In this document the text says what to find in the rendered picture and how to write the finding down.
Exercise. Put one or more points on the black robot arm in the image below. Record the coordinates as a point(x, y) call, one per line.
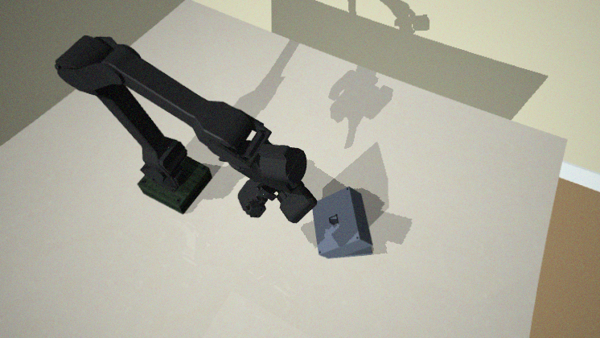
point(103, 68)

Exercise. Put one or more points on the blue-grey sloped panel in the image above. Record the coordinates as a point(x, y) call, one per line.
point(341, 225)

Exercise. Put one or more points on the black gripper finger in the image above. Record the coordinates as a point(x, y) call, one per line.
point(280, 199)

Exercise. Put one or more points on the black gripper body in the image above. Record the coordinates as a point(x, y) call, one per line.
point(297, 200)

